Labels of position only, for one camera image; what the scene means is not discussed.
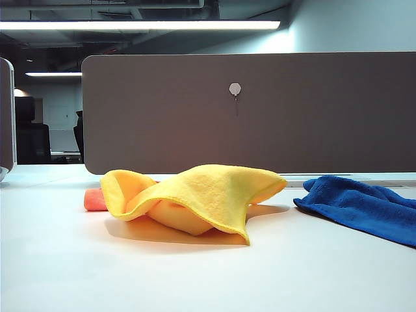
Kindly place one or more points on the grey desk divider panel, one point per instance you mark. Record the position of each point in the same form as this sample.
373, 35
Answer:
227, 130

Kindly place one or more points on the blue microfiber rag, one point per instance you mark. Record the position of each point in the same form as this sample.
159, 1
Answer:
357, 208

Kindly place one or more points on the long ceiling light strip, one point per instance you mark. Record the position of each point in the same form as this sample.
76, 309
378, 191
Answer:
139, 25

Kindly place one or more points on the white adhesive wall hook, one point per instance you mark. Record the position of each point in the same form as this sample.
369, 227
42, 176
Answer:
234, 89

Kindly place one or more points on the black office chair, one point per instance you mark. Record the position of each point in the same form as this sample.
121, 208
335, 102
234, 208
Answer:
79, 136

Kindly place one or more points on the short ceiling light strip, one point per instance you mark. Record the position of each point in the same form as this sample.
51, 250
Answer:
53, 74

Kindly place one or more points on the orange rag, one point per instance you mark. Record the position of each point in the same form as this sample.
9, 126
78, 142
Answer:
94, 200

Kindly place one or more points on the black cabinet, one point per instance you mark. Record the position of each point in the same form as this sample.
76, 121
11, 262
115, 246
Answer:
31, 136

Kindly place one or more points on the yellow microfiber rag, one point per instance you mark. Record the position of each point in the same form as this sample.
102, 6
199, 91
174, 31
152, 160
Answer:
201, 195

